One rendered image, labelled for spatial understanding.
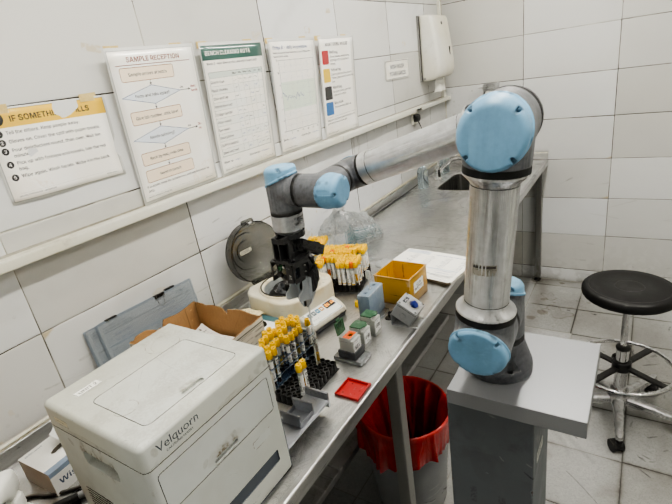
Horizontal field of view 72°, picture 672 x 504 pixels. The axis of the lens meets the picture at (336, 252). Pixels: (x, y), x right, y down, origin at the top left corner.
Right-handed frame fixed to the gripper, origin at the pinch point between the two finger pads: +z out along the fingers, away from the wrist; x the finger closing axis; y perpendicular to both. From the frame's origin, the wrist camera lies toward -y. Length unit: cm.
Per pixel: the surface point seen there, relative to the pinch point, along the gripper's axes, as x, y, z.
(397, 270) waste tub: 0, -53, 16
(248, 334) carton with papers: -16.6, 6.8, 9.6
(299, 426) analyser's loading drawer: 10.6, 22.9, 17.4
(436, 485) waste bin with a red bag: 17, -35, 93
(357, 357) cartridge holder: 8.2, -7.1, 19.9
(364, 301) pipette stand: 1.1, -25.8, 13.6
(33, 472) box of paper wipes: -37, 57, 18
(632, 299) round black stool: 72, -106, 43
